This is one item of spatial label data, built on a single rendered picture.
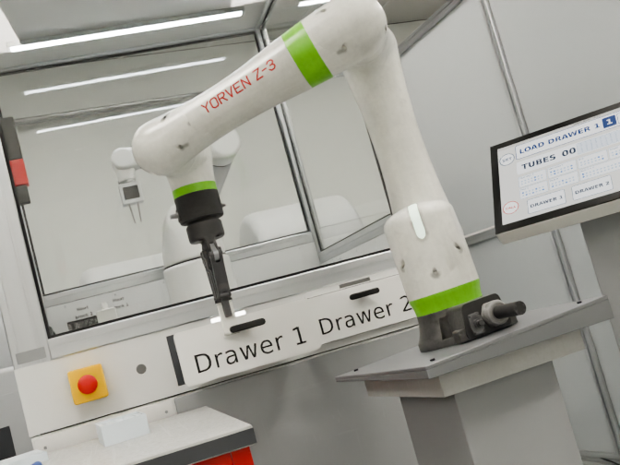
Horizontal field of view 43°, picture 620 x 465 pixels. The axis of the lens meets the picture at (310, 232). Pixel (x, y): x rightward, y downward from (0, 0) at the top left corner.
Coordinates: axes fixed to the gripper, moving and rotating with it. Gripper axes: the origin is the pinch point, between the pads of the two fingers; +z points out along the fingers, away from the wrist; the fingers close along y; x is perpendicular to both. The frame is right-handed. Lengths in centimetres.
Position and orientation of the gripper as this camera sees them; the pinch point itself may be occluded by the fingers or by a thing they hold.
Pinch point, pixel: (228, 317)
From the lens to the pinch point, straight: 161.9
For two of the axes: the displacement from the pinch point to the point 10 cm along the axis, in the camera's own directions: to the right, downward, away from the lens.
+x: 9.3, -2.3, 2.8
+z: 2.6, 9.6, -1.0
